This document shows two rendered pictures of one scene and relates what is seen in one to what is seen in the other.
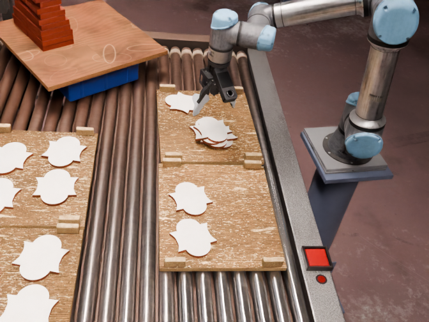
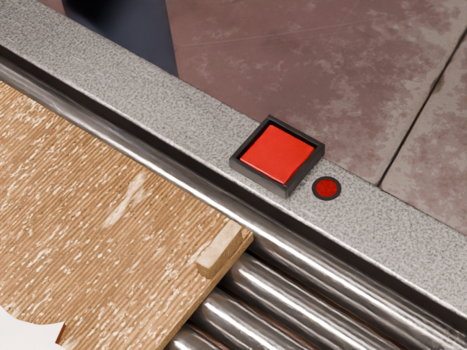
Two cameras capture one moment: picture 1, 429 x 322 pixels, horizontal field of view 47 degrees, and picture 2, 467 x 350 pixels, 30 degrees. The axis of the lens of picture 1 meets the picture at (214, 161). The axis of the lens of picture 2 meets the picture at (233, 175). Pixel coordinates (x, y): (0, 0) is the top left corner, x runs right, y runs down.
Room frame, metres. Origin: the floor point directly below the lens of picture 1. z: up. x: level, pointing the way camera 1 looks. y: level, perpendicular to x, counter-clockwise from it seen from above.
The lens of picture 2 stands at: (0.49, 0.05, 1.69)
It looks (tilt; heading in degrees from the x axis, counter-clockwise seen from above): 55 degrees down; 323
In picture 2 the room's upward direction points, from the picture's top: 6 degrees counter-clockwise
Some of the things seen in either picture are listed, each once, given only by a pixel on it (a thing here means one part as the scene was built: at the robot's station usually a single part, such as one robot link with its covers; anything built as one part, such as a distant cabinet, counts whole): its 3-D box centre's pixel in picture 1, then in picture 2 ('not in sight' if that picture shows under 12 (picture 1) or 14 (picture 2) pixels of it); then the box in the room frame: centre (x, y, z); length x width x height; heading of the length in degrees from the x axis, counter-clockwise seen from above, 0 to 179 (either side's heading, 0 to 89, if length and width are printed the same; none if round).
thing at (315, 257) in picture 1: (316, 258); (276, 157); (0.91, -0.33, 0.92); 0.06 x 0.06 x 0.01; 11
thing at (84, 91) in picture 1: (85, 61); not in sight; (1.65, 0.56, 0.97); 0.31 x 0.31 x 0.10; 46
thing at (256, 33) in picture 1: (256, 34); not in sight; (1.39, -0.07, 1.34); 0.11 x 0.11 x 0.08; 87
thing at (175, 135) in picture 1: (206, 124); not in sight; (1.43, 0.05, 0.93); 0.41 x 0.35 x 0.02; 13
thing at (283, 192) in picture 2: (316, 258); (276, 155); (0.91, -0.33, 0.92); 0.08 x 0.08 x 0.02; 11
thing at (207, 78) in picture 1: (216, 73); not in sight; (1.38, 0.04, 1.18); 0.09 x 0.08 x 0.12; 32
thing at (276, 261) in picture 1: (272, 261); (220, 249); (0.85, -0.20, 0.95); 0.06 x 0.02 x 0.03; 101
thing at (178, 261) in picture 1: (175, 262); not in sight; (0.80, 0.06, 0.95); 0.06 x 0.02 x 0.03; 101
